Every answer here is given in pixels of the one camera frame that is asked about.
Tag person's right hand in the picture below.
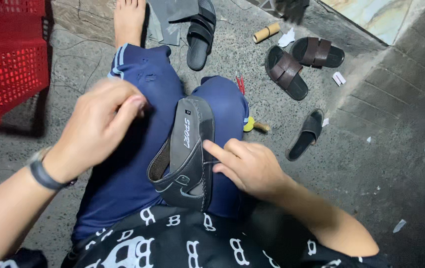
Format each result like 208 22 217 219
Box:
202 138 294 202

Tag person's left hand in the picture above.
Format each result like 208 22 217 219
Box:
44 78 148 184

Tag black buckled leather sandal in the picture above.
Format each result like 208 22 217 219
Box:
147 95 217 213

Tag black wristband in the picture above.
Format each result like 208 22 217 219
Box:
27 147 78 191

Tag black single-band slide sandal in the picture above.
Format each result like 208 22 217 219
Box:
285 108 325 162

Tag person's blue trousers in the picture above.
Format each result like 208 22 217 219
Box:
72 43 250 244

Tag thin black thread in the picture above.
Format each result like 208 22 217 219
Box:
49 22 105 94

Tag red plastic crate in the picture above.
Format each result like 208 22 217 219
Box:
0 0 51 130

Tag person's black printed shirt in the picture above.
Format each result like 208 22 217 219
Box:
0 205 386 268

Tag person's bare foot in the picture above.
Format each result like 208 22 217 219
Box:
113 0 147 49

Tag grey rubber sheet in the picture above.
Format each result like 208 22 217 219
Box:
147 0 200 47

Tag crumpled white paper scrap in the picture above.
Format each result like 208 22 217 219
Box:
278 28 296 48

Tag cardboard roll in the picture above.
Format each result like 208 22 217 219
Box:
253 22 281 44

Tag black bag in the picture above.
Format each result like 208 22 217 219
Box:
274 0 310 24

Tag yellow tool with wooden handle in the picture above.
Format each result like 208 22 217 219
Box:
243 116 271 134

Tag red handled tool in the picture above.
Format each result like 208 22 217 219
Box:
235 70 246 96

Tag brown strap sandal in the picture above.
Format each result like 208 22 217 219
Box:
264 45 309 101
289 36 345 69

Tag black two-strap slide sandal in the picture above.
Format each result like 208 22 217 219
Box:
186 0 217 71

